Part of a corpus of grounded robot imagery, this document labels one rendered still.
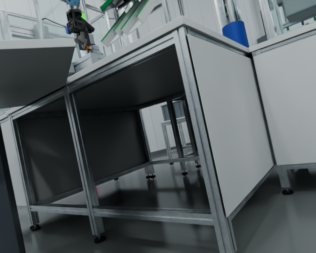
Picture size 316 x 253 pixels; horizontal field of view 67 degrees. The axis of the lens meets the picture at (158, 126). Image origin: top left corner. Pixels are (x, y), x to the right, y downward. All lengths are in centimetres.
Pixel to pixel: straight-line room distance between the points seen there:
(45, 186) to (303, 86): 183
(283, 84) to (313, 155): 40
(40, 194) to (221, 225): 147
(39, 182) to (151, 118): 368
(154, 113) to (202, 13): 307
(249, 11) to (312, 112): 689
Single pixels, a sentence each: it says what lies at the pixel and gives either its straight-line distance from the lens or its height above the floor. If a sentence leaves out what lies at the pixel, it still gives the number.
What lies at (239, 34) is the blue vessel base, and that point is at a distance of 186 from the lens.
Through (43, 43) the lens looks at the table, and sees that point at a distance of 88.
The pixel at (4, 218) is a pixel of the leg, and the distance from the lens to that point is 122.
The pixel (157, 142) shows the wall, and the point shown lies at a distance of 537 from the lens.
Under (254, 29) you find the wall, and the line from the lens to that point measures 804.
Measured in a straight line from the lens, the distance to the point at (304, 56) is 148.
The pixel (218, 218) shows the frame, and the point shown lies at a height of 16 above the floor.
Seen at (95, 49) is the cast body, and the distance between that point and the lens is 156.
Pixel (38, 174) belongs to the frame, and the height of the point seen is 36.
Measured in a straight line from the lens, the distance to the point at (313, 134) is 148.
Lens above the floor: 50
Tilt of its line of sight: 1 degrees up
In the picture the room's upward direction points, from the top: 12 degrees counter-clockwise
